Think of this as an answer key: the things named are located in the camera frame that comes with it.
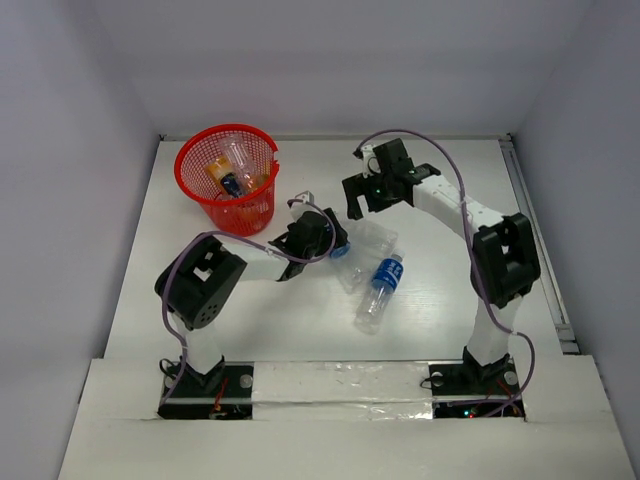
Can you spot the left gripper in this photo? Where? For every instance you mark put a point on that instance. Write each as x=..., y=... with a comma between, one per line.
x=327, y=235

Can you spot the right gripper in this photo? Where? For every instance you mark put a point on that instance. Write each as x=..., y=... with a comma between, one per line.
x=358, y=184

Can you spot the clear unlabelled bottle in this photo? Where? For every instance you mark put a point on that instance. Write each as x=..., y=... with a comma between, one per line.
x=370, y=238

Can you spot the blue label bottle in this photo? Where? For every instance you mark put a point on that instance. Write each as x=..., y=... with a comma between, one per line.
x=351, y=265
x=380, y=289

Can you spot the small orange juice bottle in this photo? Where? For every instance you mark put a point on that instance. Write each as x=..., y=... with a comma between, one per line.
x=259, y=181

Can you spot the clear bottle white cap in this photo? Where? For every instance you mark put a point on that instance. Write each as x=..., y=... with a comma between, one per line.
x=236, y=151

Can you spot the tall orange drink bottle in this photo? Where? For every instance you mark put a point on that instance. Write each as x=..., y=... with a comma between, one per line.
x=223, y=173

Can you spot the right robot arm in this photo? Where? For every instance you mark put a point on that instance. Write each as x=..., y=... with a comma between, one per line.
x=504, y=263

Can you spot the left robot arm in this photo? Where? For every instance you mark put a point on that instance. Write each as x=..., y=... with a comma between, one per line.
x=195, y=287

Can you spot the red plastic mesh basket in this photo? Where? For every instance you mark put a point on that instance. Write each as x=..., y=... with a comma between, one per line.
x=243, y=216

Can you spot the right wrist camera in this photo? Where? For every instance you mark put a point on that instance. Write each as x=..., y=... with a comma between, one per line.
x=369, y=162

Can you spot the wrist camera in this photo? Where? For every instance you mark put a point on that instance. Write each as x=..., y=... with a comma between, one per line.
x=369, y=162
x=305, y=197

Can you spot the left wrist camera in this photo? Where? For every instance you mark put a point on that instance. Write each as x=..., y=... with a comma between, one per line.
x=305, y=197

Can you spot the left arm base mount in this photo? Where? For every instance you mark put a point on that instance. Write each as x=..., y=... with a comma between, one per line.
x=223, y=394

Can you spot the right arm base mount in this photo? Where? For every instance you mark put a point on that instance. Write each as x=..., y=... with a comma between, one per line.
x=465, y=389

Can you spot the aluminium rail right edge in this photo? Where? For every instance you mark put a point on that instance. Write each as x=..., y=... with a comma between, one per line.
x=567, y=339

